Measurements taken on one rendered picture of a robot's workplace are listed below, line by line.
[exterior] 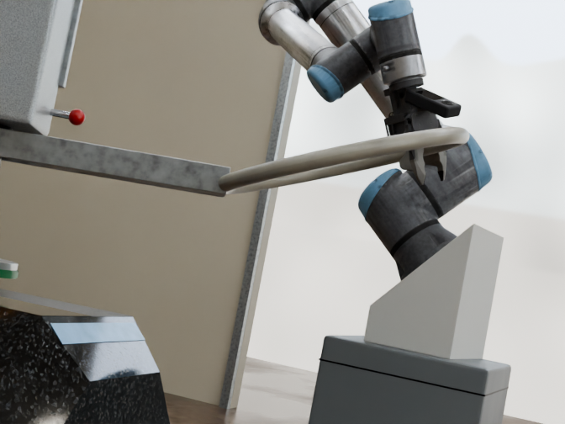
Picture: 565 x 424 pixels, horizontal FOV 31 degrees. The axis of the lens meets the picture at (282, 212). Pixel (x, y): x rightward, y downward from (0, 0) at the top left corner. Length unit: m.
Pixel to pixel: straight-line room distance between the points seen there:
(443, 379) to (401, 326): 0.18
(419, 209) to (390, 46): 0.62
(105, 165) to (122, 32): 5.76
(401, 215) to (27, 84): 1.10
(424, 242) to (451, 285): 0.15
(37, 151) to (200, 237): 5.18
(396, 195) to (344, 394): 0.52
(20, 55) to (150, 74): 5.56
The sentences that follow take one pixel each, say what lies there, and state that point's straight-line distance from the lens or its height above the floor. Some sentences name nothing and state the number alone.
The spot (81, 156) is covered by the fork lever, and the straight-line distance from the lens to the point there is 1.85.
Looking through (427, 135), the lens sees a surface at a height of 1.25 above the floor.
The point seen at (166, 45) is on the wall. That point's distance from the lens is 7.39.
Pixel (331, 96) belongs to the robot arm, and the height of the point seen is 1.37.
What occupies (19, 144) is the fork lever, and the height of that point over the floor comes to 1.12.
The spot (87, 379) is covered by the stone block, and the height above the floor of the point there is 0.77.
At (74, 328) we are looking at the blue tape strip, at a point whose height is 0.83.
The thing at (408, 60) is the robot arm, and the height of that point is 1.44.
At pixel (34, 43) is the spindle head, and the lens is 1.84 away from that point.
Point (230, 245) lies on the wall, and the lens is 6.91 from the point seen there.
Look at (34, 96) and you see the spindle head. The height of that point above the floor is 1.20.
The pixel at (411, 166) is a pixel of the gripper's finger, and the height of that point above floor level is 1.24.
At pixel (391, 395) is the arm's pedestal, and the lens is 2.41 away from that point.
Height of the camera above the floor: 0.99
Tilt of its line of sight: 3 degrees up
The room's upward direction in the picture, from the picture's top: 11 degrees clockwise
